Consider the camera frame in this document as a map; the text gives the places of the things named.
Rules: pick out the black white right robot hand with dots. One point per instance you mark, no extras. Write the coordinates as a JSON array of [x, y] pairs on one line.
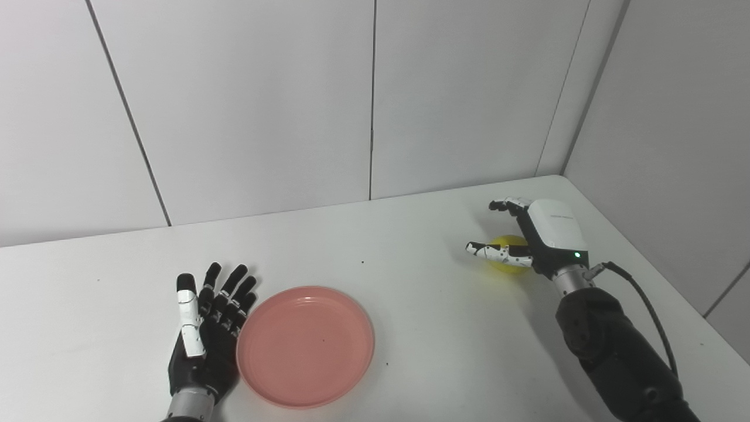
[[556, 231]]

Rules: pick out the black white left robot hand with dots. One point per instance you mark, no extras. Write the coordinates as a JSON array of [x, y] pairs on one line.
[[217, 357]]

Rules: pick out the yellow lemon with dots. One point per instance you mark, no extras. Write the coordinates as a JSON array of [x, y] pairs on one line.
[[510, 241]]

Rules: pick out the pink round plate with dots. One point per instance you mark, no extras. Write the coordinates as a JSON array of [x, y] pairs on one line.
[[304, 346]]

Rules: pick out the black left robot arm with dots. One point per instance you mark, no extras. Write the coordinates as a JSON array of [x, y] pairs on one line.
[[187, 404]]

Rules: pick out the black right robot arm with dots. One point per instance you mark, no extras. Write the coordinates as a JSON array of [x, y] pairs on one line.
[[615, 351]]

